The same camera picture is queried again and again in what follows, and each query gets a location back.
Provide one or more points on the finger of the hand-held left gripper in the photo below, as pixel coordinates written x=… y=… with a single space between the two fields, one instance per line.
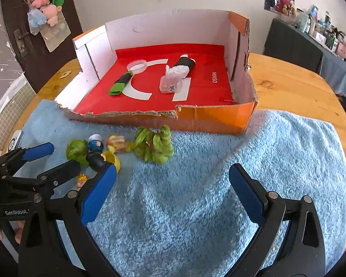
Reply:
x=59 y=173
x=39 y=151

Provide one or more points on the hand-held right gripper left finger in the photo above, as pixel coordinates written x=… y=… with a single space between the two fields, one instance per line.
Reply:
x=99 y=193

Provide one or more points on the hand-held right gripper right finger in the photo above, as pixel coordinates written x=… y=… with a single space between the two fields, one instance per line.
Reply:
x=248 y=196

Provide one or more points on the blonde girl figurine pink dress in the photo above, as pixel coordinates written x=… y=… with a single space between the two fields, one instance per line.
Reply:
x=82 y=181

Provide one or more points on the small green yarn scrunchie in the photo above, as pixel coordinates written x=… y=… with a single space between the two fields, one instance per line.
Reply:
x=76 y=150

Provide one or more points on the yellow capsule shell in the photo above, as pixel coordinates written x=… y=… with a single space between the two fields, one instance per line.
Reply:
x=114 y=159

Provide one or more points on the black figurine with blue cap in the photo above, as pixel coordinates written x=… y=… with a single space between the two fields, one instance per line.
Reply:
x=95 y=151

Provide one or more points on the beige toy burger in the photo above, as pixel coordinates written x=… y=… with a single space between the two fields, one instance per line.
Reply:
x=118 y=143

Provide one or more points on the orange cardboard box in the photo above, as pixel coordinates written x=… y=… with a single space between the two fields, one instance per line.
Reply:
x=213 y=118

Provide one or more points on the green and black wrapper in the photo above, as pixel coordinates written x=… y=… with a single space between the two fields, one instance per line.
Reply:
x=120 y=84

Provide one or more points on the clear round lid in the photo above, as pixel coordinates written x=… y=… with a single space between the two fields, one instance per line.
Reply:
x=137 y=65

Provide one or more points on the white flat device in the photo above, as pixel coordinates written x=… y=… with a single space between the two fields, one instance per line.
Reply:
x=14 y=141

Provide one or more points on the light blue fluffy towel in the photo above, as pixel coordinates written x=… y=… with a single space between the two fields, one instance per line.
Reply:
x=190 y=202

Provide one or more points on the dark brown door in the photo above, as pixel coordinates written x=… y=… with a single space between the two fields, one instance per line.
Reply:
x=66 y=52

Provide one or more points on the beige hanging paper bag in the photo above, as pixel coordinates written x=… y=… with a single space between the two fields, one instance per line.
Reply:
x=54 y=36

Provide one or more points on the light blue plastic bag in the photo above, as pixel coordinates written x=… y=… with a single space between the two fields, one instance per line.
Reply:
x=36 y=21

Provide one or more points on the side table with dark cloth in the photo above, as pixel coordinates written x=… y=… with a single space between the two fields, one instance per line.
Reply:
x=300 y=52

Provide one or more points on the group of bottles and boxes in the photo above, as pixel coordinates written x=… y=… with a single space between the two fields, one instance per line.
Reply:
x=328 y=34

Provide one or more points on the red plush toy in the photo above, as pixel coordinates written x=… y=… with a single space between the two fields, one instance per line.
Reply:
x=285 y=3

